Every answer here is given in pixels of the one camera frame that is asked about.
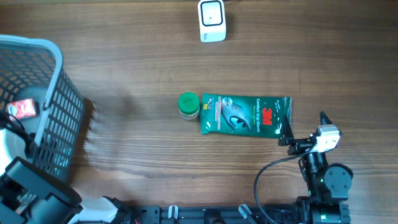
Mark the white barcode scanner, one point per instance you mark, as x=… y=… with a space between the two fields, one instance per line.
x=212 y=21

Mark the red tissue pack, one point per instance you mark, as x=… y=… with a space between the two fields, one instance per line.
x=22 y=109

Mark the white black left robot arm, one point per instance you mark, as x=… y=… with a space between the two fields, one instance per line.
x=30 y=195

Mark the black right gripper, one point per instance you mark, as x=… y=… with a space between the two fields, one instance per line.
x=299 y=145

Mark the grey plastic mesh basket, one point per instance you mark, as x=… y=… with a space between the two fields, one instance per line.
x=33 y=68

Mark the green lid jar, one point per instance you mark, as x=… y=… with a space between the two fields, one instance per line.
x=189 y=105

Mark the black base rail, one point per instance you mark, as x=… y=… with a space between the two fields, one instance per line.
x=217 y=214

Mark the green 3M gloves package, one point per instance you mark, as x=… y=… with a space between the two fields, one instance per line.
x=258 y=116

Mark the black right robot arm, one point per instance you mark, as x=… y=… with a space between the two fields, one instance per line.
x=327 y=184

